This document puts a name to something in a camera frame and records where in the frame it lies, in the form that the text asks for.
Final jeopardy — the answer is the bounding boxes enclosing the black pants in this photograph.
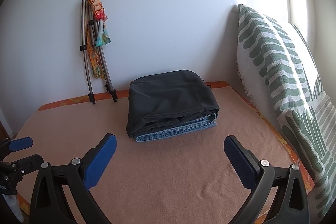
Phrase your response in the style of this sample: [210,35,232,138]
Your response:
[125,70,220,138]

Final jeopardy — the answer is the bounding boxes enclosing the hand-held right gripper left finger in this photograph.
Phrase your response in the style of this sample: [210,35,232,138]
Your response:
[29,133,117,224]

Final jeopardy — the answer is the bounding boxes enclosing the folded metal tripod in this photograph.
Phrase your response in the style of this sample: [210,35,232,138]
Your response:
[79,0,118,104]

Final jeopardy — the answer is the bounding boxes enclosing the peach blanket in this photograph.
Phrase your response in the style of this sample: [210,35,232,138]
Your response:
[5,86,296,224]

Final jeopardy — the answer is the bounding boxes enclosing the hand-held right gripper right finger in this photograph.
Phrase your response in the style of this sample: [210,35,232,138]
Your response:
[224,135,309,224]

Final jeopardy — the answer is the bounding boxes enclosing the folded blue jeans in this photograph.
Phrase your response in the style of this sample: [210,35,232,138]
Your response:
[135,113,218,143]

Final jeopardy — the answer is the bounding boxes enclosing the green white patterned cushion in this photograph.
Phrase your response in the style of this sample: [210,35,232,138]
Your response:
[237,4,324,151]
[274,90,336,219]

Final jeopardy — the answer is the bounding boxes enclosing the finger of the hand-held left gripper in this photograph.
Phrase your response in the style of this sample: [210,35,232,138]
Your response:
[0,137,34,161]
[8,154,45,183]

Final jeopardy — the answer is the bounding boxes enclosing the colourful patterned scarf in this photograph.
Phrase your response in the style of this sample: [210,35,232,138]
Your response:
[84,0,112,80]

